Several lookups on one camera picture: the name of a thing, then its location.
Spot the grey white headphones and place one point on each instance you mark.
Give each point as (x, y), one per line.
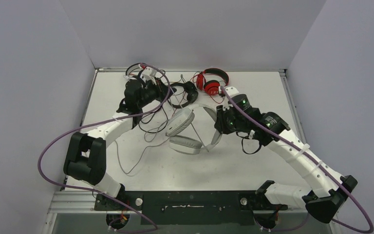
(184, 137)

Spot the aluminium frame rail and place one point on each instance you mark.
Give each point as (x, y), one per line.
(148, 137)

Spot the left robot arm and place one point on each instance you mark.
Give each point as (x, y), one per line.
(86, 158)

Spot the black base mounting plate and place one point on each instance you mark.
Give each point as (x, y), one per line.
(202, 207)

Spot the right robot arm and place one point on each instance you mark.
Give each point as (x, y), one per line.
(326, 191)

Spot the red headphones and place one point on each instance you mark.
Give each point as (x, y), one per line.
(211, 87)

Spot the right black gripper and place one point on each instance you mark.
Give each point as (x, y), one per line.
(221, 121)

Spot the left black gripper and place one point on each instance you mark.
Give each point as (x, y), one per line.
(160, 88)

